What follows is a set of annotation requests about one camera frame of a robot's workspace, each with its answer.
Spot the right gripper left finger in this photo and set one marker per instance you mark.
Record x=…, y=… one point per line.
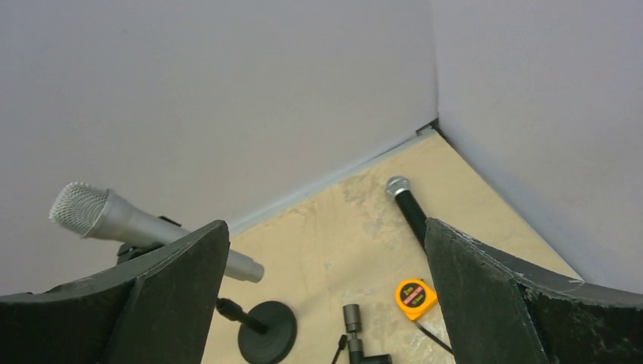
x=156, y=308

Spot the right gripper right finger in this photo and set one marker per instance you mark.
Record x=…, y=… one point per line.
x=499, y=308

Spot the black mesh-head microphone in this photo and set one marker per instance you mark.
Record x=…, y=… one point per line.
x=398, y=187

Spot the tall black mic stand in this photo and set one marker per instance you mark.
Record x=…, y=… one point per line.
x=267, y=332

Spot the silver microphone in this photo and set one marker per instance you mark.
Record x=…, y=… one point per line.
x=93, y=212

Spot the orange tape measure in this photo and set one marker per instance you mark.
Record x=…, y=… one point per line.
x=415, y=298

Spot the black tripod shock-mount stand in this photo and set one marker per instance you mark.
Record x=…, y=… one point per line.
x=351, y=341

